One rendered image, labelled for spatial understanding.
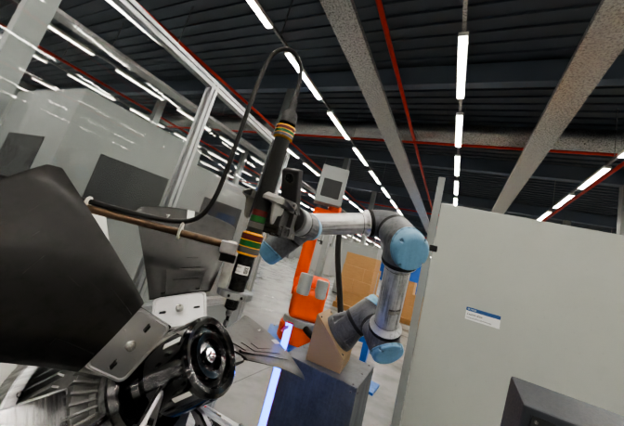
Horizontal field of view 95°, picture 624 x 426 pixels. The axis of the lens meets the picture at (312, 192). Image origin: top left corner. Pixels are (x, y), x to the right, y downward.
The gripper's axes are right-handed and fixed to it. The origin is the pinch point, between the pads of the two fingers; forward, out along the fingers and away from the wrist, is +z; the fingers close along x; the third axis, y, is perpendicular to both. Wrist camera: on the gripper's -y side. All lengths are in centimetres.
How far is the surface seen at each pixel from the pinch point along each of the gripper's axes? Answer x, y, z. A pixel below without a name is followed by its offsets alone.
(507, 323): -91, 20, -182
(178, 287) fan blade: 8.3, 21.5, 3.0
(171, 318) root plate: 5.4, 26.0, 5.4
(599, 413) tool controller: -73, 25, -39
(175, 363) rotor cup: -4.0, 27.9, 12.4
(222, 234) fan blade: 12.3, 10.4, -9.7
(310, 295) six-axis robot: 103, 74, -374
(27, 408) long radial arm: 9.2, 36.3, 20.4
